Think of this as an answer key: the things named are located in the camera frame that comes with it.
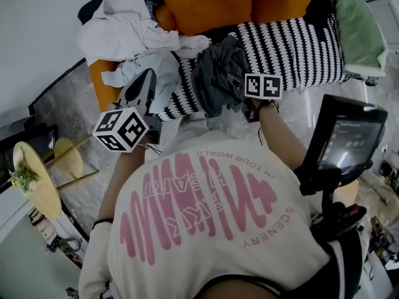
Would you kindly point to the pastel flower bouquet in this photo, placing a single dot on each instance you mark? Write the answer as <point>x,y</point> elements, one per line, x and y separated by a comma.
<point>25,176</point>

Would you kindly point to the person's left forearm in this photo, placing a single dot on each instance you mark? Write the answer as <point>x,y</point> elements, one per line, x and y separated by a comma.
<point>121,182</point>

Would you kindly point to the black white striped blanket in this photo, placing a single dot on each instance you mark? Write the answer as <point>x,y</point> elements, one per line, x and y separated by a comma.
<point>296,51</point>

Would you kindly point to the orange sofa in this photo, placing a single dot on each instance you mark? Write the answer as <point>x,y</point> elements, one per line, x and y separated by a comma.
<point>99,79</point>

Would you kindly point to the grey headphones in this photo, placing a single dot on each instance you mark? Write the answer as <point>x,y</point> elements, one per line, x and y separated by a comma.
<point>70,244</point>

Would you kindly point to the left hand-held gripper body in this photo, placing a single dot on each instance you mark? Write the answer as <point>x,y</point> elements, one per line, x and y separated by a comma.
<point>120,131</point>

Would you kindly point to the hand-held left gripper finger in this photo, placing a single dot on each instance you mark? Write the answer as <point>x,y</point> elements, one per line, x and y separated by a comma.
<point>134,89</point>
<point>149,95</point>

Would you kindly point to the white crumpled garment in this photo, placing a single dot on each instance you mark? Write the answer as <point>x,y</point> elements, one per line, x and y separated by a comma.
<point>124,30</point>

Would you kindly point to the person's right forearm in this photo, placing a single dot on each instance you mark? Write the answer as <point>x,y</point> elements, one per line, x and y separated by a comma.
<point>280,139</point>

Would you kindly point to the light blue crumpled garment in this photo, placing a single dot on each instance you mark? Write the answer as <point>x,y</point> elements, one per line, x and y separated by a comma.
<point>165,70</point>

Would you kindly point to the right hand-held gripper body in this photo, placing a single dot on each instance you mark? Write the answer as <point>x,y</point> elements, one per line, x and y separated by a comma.
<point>263,87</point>

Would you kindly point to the dark grey garment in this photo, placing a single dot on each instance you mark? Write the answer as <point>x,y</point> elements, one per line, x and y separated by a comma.
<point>215,73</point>

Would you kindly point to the round wooden side table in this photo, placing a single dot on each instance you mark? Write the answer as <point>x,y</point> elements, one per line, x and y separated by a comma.
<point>43,192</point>

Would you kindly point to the black monitor screen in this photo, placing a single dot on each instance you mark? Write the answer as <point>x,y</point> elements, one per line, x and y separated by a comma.
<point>346,135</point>

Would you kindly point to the person's white pink-printed t-shirt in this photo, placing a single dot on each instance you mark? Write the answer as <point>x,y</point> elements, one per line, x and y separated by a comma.
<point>205,216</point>

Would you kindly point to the light green folded blanket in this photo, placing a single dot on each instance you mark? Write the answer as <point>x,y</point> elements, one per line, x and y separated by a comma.
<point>361,33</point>

